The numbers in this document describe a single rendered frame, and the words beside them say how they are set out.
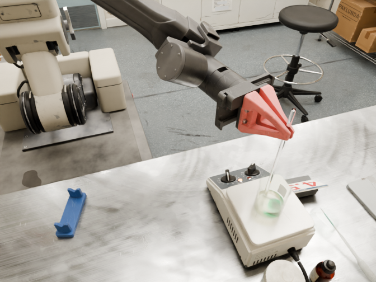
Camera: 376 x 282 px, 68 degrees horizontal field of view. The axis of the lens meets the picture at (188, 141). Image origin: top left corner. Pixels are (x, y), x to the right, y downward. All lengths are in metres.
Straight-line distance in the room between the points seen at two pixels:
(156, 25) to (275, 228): 0.39
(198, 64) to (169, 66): 0.04
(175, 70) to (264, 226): 0.29
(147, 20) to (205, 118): 1.54
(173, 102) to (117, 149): 0.94
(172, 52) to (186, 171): 0.33
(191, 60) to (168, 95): 1.78
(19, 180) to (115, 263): 0.82
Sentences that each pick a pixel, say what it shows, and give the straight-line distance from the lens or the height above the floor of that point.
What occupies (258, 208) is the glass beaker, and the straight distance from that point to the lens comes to 0.50.
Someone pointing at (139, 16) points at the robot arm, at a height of 1.10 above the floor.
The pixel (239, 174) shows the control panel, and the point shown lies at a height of 0.79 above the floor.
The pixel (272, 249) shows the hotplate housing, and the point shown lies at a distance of 0.53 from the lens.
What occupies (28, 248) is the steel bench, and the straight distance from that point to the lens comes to 0.65.
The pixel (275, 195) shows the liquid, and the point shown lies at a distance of 0.52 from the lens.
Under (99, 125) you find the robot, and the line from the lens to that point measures 1.42.
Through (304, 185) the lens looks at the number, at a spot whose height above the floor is 0.77.
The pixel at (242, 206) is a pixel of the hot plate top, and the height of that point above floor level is 0.84.
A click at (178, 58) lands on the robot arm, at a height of 1.07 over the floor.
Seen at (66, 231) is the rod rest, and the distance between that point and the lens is 0.62.
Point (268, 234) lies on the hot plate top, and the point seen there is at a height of 0.84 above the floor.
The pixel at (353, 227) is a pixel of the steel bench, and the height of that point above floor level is 0.75.
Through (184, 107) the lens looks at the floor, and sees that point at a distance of 2.09.
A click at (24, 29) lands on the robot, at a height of 0.88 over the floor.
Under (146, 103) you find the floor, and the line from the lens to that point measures 2.14.
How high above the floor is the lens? 1.27
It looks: 44 degrees down
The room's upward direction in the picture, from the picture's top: straight up
